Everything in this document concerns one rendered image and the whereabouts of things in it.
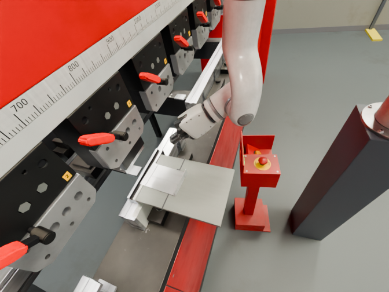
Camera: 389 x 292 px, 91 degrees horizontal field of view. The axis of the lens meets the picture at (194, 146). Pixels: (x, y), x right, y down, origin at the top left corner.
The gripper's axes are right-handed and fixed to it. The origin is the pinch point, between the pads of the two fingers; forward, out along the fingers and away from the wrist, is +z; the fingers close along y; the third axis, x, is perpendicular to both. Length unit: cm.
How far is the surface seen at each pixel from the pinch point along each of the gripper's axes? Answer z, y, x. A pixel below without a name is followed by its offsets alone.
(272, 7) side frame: -91, -71, -164
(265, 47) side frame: -71, -104, -164
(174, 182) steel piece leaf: 3.4, -0.5, 16.7
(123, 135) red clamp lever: -5.3, 24.5, 20.0
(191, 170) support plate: -1.7, -3.7, 13.8
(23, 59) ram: -9.0, 42.1, 21.0
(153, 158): 9.5, 1.9, 4.4
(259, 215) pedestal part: 10, -98, 3
